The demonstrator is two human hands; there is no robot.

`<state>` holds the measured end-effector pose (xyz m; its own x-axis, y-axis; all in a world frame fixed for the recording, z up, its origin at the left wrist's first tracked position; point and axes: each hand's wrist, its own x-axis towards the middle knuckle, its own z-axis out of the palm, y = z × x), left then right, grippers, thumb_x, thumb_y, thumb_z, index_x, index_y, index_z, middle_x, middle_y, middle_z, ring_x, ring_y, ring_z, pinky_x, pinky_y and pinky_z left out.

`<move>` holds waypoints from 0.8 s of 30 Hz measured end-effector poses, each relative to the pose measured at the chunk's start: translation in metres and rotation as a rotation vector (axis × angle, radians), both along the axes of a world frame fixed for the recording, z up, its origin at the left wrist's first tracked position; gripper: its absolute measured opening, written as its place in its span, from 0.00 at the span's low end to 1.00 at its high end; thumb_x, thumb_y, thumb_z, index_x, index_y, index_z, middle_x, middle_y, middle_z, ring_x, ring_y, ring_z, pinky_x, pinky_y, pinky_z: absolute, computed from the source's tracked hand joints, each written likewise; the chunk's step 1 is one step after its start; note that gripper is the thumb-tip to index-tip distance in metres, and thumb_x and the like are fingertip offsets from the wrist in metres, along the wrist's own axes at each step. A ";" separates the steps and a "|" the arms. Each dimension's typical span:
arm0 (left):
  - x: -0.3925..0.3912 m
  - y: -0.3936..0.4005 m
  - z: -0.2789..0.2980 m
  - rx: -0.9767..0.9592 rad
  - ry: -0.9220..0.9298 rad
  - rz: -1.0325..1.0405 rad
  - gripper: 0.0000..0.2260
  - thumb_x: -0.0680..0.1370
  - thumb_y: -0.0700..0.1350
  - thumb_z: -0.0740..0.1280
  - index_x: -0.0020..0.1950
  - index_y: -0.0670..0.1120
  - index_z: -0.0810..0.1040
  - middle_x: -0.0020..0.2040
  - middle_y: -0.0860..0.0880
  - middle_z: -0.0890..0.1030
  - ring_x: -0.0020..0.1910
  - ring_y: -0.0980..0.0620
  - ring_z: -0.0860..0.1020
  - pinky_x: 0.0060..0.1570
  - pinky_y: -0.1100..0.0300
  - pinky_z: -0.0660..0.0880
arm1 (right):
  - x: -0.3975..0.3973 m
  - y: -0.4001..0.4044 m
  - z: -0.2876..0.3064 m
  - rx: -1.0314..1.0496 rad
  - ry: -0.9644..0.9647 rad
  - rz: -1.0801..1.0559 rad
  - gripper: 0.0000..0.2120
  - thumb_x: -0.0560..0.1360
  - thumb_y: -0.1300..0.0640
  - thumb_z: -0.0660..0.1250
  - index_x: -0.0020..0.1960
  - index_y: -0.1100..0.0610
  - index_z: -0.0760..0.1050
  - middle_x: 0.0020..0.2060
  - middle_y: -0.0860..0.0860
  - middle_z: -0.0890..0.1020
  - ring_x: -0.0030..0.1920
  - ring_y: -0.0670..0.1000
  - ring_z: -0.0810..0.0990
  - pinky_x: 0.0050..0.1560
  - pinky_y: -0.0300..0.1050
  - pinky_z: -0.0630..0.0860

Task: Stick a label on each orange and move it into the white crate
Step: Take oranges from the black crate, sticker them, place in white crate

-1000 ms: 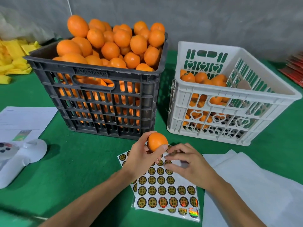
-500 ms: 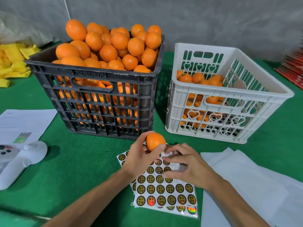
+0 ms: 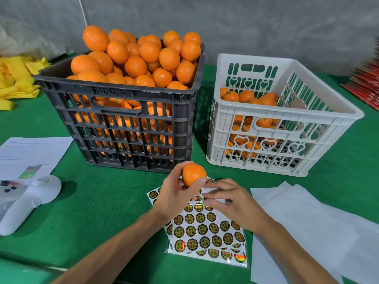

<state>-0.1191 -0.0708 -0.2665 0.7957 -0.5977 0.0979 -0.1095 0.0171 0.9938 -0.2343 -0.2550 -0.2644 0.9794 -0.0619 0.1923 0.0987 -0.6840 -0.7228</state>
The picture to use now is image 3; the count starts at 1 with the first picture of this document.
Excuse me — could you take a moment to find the person's left hand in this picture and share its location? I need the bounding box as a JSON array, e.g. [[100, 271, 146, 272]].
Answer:
[[153, 161, 208, 222]]

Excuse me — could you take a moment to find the person's right hand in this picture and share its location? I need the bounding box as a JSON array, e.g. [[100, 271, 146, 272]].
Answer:
[[201, 178, 270, 234]]

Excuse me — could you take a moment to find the single orange fruit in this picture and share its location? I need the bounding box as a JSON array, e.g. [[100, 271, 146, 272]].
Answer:
[[182, 163, 208, 187]]

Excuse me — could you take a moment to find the holographic sticker sheet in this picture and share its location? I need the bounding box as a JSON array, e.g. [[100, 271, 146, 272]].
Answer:
[[147, 177, 248, 269]]

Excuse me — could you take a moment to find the black plastic crate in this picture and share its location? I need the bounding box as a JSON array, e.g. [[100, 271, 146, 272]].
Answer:
[[34, 47, 205, 174]]

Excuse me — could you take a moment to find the heap of labelled oranges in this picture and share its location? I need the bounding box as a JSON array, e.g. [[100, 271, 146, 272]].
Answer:
[[219, 87, 291, 160]]

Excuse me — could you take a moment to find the white plastic crate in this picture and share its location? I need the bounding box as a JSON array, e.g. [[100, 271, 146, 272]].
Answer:
[[206, 53, 365, 178]]

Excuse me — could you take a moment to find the pile of oranges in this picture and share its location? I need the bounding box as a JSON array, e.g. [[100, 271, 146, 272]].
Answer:
[[66, 25, 202, 160]]

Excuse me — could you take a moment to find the person's right forearm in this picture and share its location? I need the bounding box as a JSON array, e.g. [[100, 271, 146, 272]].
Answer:
[[255, 219, 338, 284]]

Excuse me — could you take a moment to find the person's left forearm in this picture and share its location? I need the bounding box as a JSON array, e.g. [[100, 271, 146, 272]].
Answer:
[[52, 209, 169, 284]]

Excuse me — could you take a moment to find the white backing sheet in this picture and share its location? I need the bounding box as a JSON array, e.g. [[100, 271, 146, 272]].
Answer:
[[320, 201, 379, 284], [250, 181, 359, 284]]

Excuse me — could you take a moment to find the green felt table cover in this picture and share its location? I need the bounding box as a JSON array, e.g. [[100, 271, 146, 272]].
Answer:
[[0, 53, 379, 284]]

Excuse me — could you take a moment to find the white handheld controller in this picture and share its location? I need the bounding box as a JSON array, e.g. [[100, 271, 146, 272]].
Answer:
[[0, 176, 62, 237]]

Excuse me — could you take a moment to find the white printed paper sheet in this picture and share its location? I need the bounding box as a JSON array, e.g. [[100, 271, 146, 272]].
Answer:
[[0, 136, 73, 181]]

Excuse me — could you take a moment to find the stack of red cardboard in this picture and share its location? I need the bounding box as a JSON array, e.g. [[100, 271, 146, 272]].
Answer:
[[342, 56, 379, 111]]

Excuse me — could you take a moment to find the pile of yellow bags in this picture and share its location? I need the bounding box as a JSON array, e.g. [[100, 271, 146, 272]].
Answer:
[[0, 55, 51, 111]]

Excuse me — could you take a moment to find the white pole with black base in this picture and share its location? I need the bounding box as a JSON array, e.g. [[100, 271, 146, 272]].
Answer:
[[77, 0, 90, 27]]

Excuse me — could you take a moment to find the beige woven sack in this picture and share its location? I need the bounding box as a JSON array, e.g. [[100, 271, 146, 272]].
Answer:
[[0, 16, 81, 60]]

